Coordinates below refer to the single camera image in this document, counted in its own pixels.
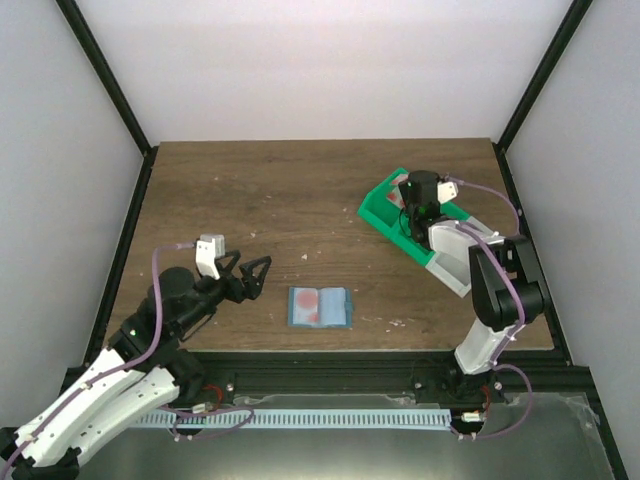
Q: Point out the green bin middle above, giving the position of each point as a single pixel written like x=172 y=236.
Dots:
x=399 y=233

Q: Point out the white bin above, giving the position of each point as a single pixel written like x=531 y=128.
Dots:
x=450 y=272

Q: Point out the green bin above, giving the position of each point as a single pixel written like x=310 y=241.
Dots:
x=375 y=209
x=399 y=233

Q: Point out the red circle card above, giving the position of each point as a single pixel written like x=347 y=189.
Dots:
x=394 y=195
x=306 y=307

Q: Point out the white slotted cable duct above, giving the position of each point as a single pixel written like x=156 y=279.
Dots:
x=404 y=419

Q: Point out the black frame post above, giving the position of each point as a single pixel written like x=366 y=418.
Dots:
x=561 y=39
x=81 y=30

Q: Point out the right black frame post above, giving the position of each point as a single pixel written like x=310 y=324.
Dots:
x=561 y=39

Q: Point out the black aluminium front rail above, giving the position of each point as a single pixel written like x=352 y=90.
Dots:
x=425 y=373

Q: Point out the blue card holder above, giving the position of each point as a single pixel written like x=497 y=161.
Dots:
x=335 y=308

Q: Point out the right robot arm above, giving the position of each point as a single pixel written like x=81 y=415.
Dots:
x=504 y=277

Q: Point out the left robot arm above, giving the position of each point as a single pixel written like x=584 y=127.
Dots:
x=142 y=368

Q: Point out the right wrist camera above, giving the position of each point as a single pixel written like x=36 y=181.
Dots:
x=447 y=190

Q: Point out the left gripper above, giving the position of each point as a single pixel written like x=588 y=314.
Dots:
x=235 y=286

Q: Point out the green bin far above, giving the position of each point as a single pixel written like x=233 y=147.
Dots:
x=375 y=209

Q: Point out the left black frame post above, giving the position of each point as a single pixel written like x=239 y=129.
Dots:
x=81 y=30

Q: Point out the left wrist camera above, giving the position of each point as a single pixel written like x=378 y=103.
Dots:
x=208 y=249

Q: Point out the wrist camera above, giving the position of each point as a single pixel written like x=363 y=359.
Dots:
x=447 y=190
x=208 y=249

